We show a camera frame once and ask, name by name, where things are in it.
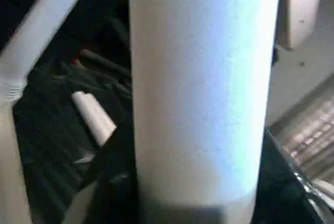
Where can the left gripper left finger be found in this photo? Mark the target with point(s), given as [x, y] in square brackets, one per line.
[117, 190]

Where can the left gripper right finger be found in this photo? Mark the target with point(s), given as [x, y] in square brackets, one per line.
[281, 195]

